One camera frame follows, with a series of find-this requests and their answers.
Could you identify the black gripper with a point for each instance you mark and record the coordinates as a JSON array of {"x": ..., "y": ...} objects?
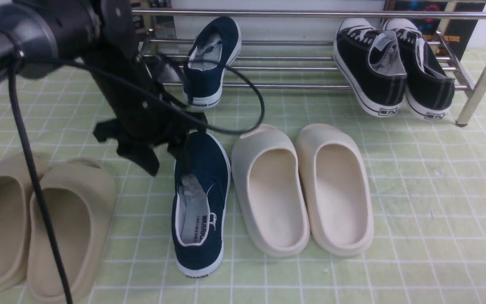
[{"x": 145, "y": 113}]

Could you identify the navy slip-on shoe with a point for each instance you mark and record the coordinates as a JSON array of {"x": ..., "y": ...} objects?
[
  {"x": 215, "y": 48},
  {"x": 201, "y": 189}
]

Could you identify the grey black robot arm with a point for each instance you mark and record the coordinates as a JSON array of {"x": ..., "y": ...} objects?
[{"x": 40, "y": 36}]

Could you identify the chrome metal shoe rack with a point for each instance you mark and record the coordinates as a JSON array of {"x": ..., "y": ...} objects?
[{"x": 474, "y": 91}]

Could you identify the right tan foam slide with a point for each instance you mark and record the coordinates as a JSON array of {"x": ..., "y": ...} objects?
[{"x": 80, "y": 196}]

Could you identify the tan foam slide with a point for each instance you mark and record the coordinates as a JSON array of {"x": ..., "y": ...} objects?
[
  {"x": 80, "y": 196},
  {"x": 16, "y": 191}
]

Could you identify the left cream foam slide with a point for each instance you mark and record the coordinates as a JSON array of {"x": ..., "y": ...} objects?
[{"x": 267, "y": 183}]

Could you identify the cream foam slide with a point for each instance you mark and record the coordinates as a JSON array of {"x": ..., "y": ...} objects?
[
  {"x": 336, "y": 189},
  {"x": 267, "y": 183}
]

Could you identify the photo print board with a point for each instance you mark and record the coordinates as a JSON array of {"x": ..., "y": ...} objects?
[{"x": 163, "y": 26}]

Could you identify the left tan foam slide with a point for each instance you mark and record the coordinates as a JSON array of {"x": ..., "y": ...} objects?
[{"x": 16, "y": 191}]

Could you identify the right cream foam slide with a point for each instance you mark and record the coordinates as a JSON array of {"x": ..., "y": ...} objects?
[{"x": 336, "y": 189}]

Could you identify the left black canvas sneaker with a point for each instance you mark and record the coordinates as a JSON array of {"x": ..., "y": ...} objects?
[{"x": 370, "y": 60}]

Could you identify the black canvas sneaker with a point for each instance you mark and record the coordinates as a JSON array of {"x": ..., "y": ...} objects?
[
  {"x": 429, "y": 92},
  {"x": 370, "y": 60}
]

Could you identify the right black canvas sneaker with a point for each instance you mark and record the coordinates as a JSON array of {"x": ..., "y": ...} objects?
[{"x": 429, "y": 92}]

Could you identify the dark printed poster board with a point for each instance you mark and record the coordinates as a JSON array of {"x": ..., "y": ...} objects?
[{"x": 457, "y": 32}]

